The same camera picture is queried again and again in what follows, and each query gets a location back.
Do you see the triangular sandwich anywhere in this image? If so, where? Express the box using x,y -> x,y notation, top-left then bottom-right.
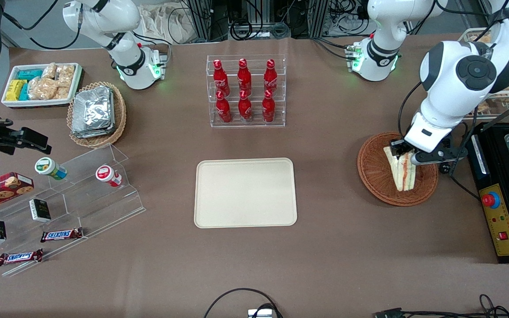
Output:
383,147 -> 417,192

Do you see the round brown wicker basket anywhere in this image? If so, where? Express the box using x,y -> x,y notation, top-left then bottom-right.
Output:
357,132 -> 439,207

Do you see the white rectangular snack tray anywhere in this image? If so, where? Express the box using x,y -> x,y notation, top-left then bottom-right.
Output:
1,63 -> 83,109

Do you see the oval tan wicker basket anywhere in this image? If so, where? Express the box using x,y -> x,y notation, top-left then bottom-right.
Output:
67,81 -> 127,148

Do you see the beige plastic serving tray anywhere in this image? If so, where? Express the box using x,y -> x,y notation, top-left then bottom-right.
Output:
194,158 -> 298,229

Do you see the green lid yogurt cup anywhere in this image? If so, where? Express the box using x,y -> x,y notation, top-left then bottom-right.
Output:
34,157 -> 68,181

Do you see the yellow snack packet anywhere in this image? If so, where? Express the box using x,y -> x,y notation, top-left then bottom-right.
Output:
6,79 -> 27,102

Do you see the silver foil pack stack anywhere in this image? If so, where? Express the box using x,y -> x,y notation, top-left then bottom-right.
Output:
71,86 -> 116,139

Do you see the red lid yogurt cup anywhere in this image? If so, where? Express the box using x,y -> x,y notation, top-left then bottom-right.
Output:
95,164 -> 123,188

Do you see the clear acrylic stepped shelf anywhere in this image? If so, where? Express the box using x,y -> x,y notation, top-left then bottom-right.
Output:
0,144 -> 146,278

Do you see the red emergency stop button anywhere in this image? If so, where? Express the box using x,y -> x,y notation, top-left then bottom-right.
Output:
481,191 -> 501,209

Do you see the brown Snickers bar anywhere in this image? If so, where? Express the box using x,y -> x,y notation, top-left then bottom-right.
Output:
40,227 -> 84,243
0,249 -> 44,267

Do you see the black machine with yellow panel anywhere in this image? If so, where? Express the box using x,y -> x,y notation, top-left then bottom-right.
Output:
463,121 -> 509,265

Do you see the red cola bottle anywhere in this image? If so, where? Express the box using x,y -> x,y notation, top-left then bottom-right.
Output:
238,90 -> 253,123
215,91 -> 232,124
237,58 -> 253,95
261,90 -> 277,123
263,59 -> 279,94
213,59 -> 231,96

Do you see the clear acrylic bottle rack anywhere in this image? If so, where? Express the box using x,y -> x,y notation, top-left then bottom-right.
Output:
206,54 -> 287,129

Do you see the white cloth bag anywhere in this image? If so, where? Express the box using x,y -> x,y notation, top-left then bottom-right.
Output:
137,4 -> 196,45

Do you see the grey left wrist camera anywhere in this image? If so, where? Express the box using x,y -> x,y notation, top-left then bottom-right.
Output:
411,140 -> 457,167

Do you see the black power cable with plug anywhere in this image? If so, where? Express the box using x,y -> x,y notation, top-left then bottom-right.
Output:
439,163 -> 480,201

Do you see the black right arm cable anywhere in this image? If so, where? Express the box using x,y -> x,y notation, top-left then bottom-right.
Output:
0,0 -> 84,50

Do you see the black connector with cables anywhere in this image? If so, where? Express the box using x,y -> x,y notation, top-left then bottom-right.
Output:
372,293 -> 509,318

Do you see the black looped cable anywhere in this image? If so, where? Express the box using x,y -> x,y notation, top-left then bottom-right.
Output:
203,288 -> 284,318

